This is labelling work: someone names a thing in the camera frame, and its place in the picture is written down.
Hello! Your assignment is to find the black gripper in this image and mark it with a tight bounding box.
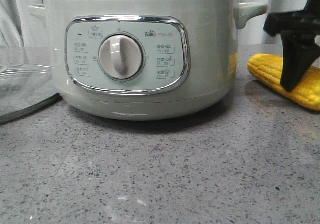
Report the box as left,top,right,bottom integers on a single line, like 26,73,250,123
263,0,320,92

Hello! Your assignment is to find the yellow corn cob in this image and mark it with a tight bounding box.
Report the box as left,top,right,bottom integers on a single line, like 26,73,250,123
247,53,320,111

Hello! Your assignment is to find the glass pot lid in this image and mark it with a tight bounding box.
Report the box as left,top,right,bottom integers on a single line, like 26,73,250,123
0,64,61,124

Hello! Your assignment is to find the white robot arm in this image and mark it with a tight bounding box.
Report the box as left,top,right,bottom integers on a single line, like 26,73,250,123
263,0,320,92

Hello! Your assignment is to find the pale green electric pot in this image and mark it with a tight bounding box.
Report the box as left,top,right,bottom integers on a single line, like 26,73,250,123
29,0,267,121

